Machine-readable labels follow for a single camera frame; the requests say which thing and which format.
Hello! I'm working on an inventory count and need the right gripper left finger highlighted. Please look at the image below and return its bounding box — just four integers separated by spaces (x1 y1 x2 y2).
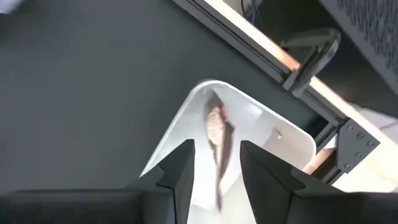
0 138 196 224

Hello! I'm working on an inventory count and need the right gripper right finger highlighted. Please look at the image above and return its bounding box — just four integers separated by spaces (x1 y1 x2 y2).
239 139 398 224

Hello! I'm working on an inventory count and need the brown taco seasoning packet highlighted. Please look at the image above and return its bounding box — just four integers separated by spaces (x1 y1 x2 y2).
203 90 236 214

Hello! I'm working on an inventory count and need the white plastic bin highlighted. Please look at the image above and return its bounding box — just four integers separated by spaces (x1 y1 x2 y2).
139 79 318 224

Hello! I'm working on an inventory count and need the black perforated computer case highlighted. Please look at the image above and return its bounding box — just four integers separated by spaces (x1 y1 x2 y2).
239 0 398 121

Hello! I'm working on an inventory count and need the black clamp bracket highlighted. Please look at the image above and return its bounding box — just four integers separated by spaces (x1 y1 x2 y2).
279 27 342 98

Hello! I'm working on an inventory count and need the black aluminium table frame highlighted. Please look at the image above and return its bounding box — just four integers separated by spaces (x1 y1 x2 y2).
172 0 382 185

